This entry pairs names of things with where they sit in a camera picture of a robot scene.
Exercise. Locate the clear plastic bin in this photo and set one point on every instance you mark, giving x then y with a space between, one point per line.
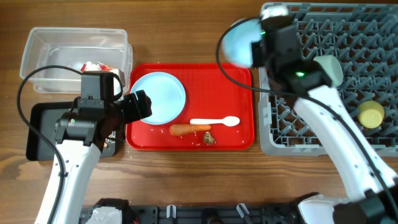
73 47

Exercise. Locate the mint green bowl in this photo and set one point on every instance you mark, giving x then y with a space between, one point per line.
332 67

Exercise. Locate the white plastic spoon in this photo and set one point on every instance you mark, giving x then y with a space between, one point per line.
228 121

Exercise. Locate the light blue bowl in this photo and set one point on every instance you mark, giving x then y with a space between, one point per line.
237 43

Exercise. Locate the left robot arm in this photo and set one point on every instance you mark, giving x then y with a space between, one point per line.
79 141

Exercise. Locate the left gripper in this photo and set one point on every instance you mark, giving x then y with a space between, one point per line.
134 103

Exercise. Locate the light blue plate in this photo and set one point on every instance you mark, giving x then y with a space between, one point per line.
167 95

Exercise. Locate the yellow cup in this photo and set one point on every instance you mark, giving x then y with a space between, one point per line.
371 114

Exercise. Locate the brown mushroom piece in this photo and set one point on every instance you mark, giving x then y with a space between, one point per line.
208 138

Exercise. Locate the food scraps with rice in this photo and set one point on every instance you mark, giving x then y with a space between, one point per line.
110 142

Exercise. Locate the grey dishwasher rack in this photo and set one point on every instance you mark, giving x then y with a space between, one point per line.
363 37

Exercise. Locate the orange carrot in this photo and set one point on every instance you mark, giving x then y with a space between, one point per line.
183 129

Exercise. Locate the red serving tray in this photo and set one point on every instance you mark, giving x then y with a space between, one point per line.
209 95

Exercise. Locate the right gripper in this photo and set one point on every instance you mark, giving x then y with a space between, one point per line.
258 49

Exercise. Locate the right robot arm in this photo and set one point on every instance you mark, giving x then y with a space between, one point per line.
370 184

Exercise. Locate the red snack wrapper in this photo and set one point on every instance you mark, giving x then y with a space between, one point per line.
106 68

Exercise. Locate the white tissue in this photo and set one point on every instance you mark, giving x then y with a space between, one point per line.
89 66

